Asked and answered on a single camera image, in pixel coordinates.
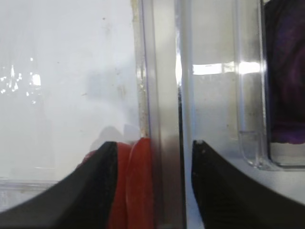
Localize tomato slice middle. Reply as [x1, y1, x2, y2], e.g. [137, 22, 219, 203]
[107, 142, 132, 229]

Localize clear holder upper left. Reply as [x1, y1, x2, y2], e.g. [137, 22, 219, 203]
[0, 177, 58, 212]

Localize purple cabbage piece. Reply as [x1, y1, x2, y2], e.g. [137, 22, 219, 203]
[264, 0, 305, 145]

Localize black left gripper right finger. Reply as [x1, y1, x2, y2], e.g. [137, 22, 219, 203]
[192, 140, 305, 229]

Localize clear plastic container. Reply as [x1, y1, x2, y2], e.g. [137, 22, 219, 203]
[233, 0, 305, 170]

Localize tomato slice back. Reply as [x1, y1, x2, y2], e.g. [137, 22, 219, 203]
[80, 150, 96, 165]

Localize metal baking tray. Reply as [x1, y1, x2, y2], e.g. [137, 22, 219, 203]
[177, 0, 305, 229]

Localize tomato slice front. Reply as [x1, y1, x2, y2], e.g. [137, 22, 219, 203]
[126, 138, 154, 229]

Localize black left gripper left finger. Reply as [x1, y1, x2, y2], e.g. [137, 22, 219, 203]
[0, 142, 118, 229]

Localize tomato slice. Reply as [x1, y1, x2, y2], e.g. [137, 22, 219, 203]
[80, 150, 96, 165]
[126, 138, 154, 229]
[107, 142, 132, 229]

